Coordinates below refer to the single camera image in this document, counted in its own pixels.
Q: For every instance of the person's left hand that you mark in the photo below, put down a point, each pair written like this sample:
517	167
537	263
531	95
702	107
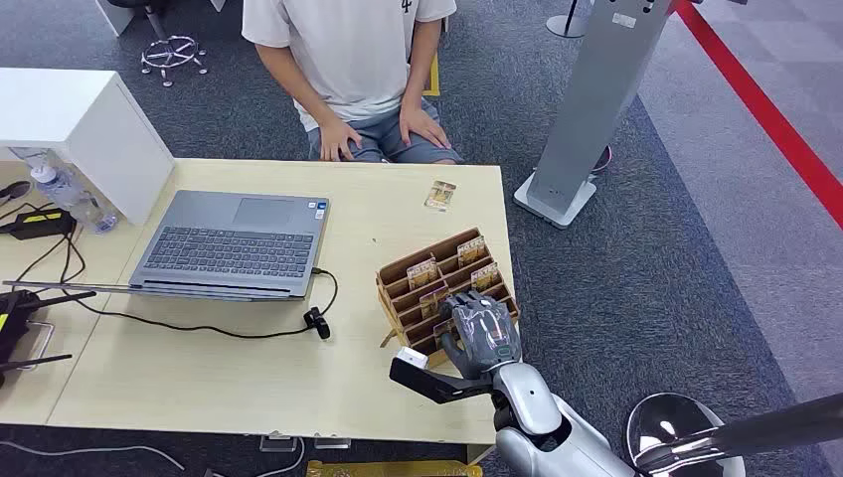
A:
421	126

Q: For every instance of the person's right hand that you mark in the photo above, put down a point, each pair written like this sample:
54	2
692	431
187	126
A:
337	139

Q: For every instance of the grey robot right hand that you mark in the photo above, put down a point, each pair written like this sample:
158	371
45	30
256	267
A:
486	336

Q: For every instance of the person's left forearm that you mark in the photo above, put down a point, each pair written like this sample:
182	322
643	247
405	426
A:
421	62

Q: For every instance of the person's right forearm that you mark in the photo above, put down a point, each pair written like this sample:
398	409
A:
293	82

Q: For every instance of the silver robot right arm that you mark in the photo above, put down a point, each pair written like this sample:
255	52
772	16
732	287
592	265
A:
537	408

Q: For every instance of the printed card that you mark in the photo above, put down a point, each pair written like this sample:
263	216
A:
440	195
485	277
471	251
433	302
422	274
442	331

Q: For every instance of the person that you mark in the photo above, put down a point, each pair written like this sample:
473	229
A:
349	52

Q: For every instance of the wooden card holder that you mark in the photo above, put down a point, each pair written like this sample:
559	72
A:
408	289

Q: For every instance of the grey laptop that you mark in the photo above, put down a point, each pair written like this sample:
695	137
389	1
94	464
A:
230	247

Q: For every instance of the yellow wooden piece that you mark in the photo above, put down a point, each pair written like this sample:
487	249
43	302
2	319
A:
395	469

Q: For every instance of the grey metal floor stand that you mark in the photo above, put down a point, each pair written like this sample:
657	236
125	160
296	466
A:
593	99

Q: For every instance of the round grey stand base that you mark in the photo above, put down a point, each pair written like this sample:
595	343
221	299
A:
568	25

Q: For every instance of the chrome office chair base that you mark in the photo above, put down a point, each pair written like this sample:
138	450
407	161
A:
172	54

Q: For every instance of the round glossy black dome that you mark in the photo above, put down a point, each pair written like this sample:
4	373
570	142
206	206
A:
665	421

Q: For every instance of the white cabinet box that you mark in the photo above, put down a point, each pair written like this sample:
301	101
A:
79	125

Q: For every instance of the clear plastic water bottle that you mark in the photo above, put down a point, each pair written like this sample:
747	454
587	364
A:
69	196

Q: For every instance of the black power adapter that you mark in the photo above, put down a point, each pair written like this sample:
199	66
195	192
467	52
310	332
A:
39	224

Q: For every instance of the small black object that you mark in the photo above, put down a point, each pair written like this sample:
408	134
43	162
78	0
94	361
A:
14	190

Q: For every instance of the red floor tape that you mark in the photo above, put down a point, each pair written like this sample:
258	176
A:
757	105

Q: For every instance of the black router with antennas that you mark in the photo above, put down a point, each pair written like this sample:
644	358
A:
12	322

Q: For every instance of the pale wrist camera, black bracket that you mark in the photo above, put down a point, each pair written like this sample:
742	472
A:
428	382

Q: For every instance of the clear desk bracket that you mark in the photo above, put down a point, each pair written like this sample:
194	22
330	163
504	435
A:
278	444
332	442

